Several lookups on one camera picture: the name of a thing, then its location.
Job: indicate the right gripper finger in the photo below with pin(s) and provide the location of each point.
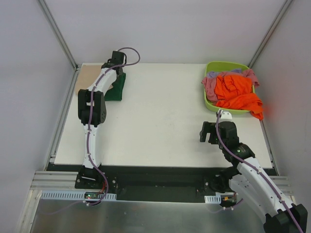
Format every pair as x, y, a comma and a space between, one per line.
208, 127
203, 136

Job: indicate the right aluminium frame post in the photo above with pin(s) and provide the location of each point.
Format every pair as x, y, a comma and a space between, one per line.
270, 32

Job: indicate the green plastic basket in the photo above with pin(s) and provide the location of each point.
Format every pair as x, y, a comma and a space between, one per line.
219, 66

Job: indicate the white cable duct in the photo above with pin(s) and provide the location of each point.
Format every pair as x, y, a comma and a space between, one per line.
76, 195
216, 199

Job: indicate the right white cable duct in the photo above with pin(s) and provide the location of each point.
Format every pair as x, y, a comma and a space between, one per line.
216, 199

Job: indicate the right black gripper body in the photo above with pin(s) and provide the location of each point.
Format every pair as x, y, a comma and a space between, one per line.
207, 132

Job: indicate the lilac t shirt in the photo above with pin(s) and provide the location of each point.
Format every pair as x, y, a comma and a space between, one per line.
214, 74

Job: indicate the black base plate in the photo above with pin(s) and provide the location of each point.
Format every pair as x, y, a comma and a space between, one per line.
159, 184

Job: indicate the beige t shirt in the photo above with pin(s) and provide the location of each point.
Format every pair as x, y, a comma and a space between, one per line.
88, 76

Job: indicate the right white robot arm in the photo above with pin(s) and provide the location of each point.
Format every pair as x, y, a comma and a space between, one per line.
249, 180

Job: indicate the folded green t shirt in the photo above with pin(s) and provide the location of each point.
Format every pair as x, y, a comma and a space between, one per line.
115, 93

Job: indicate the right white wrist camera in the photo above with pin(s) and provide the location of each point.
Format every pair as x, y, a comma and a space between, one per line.
224, 115

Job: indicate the orange t shirt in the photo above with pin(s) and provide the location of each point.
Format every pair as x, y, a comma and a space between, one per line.
236, 92

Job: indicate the pink t shirt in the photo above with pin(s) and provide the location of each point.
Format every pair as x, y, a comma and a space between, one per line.
210, 83

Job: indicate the left aluminium frame post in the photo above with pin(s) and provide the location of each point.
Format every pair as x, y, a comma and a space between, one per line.
57, 33

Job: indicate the left white cable duct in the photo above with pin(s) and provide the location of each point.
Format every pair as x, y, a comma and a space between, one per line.
76, 195

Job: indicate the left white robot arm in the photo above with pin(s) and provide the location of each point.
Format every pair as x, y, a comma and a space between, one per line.
92, 114

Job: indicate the aluminium frame post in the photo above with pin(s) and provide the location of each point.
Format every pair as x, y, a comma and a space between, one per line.
270, 32
57, 33

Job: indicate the front aluminium rail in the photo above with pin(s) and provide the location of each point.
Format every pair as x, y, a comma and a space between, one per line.
65, 180

